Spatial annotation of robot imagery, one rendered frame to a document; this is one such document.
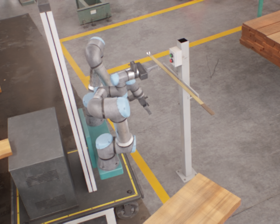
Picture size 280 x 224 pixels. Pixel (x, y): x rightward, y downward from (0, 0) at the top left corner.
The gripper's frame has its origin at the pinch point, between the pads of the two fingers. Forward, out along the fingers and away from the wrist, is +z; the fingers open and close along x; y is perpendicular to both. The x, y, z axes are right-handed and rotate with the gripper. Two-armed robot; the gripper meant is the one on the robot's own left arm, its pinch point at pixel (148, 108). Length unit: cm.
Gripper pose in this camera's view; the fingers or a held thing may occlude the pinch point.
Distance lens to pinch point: 304.3
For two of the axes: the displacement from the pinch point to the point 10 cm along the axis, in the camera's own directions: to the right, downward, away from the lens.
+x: -1.5, -4.8, 8.6
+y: 8.6, -5.0, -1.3
